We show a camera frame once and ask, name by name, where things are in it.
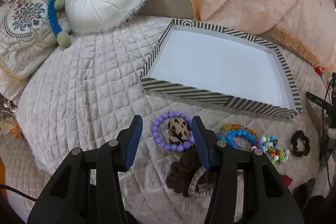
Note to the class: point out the black tripod stand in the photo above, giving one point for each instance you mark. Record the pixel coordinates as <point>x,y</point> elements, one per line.
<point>316,100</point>

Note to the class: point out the black scrunchie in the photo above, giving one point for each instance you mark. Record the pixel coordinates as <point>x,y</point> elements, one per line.
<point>295,146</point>

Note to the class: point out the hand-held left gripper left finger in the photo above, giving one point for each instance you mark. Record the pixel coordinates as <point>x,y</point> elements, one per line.
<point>132,142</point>

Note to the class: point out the striped cardboard tray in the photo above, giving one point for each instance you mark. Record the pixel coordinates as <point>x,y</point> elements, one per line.
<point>218,64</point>

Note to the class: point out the floral embroidered pillow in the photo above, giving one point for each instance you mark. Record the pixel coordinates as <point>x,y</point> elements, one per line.
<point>23,37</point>

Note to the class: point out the leopard print scrunchie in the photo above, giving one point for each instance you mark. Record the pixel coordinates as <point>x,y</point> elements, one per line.
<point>178,129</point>

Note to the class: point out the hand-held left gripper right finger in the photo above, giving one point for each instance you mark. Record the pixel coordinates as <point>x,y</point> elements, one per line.
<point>199,142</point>

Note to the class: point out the quilted beige bedspread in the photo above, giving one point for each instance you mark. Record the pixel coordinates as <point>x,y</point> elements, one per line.
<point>86,77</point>

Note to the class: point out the red hair bow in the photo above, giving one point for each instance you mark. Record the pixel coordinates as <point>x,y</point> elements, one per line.
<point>287,180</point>

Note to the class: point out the brown scrunchie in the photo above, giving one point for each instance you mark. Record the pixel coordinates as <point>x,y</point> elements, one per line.
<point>181,169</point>

